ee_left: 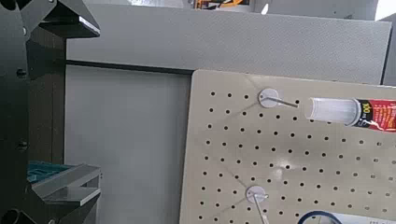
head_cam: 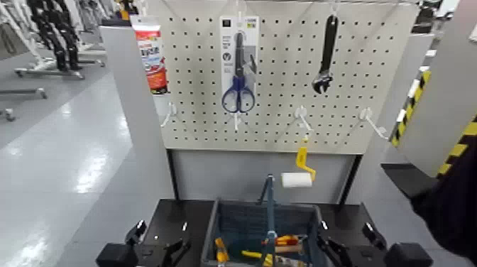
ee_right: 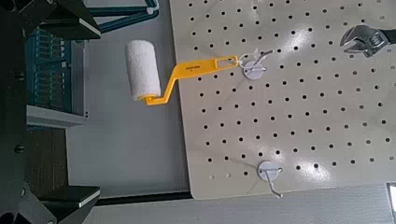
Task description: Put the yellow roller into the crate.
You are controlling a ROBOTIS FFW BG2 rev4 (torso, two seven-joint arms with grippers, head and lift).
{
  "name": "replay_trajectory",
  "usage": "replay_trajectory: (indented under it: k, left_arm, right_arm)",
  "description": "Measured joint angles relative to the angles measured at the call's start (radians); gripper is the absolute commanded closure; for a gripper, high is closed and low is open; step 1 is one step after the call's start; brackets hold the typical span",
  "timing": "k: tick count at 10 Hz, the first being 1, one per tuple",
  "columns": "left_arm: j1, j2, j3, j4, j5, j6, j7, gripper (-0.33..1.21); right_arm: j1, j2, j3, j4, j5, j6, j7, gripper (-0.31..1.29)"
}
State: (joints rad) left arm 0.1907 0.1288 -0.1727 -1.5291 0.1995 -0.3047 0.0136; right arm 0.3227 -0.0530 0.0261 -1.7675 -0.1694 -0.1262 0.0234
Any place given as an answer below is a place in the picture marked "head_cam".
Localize grey crate with blue lining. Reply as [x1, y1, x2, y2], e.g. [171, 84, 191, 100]
[201, 198, 335, 267]

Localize yellow handled tool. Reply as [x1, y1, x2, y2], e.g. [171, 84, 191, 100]
[214, 237, 231, 264]

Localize white robot on stand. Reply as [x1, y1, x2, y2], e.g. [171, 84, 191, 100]
[0, 0, 49, 72]

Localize black robot on stand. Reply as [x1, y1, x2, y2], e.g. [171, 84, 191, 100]
[14, 0, 106, 81]

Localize beige pegboard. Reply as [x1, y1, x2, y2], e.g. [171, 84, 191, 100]
[158, 0, 420, 155]

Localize black frame post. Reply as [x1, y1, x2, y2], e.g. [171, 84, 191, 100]
[337, 154, 363, 205]

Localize blue crate carry handle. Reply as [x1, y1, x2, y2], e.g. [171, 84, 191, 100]
[256, 173, 279, 267]

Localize red yellow screwdriver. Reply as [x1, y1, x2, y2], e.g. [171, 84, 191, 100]
[262, 234, 300, 246]

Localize wooden tool handle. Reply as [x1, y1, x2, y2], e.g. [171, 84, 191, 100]
[275, 244, 303, 255]

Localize light grey panel under pegboard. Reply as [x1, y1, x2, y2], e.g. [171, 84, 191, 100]
[170, 148, 357, 205]

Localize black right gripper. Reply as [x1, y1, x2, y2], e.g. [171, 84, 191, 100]
[317, 220, 388, 267]

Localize yellow handled paint roller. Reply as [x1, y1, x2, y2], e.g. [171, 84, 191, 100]
[280, 136, 317, 189]

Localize black adjustable wrench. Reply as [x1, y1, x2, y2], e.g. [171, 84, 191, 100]
[311, 14, 339, 95]

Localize black bulky object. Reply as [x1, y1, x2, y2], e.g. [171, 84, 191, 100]
[380, 138, 477, 266]

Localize white pegboard hook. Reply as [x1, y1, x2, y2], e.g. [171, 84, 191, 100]
[358, 107, 390, 141]
[160, 102, 180, 129]
[294, 105, 315, 133]
[229, 111, 243, 131]

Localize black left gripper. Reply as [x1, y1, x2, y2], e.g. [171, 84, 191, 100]
[124, 219, 192, 267]

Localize red white adhesive tube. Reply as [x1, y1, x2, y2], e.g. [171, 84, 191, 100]
[130, 15, 169, 95]

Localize pillar with yellow black stripes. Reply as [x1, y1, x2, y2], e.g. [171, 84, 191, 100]
[390, 0, 477, 178]

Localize white scissors package card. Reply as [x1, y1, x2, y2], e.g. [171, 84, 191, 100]
[219, 15, 261, 114]

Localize yellow handled pliers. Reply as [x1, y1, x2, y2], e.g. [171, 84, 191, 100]
[241, 250, 275, 267]

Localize grey partition panel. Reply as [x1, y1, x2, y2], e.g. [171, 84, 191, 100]
[99, 24, 176, 201]
[346, 33, 436, 205]

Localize blue handled scissors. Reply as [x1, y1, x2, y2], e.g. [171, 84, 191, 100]
[221, 32, 258, 114]

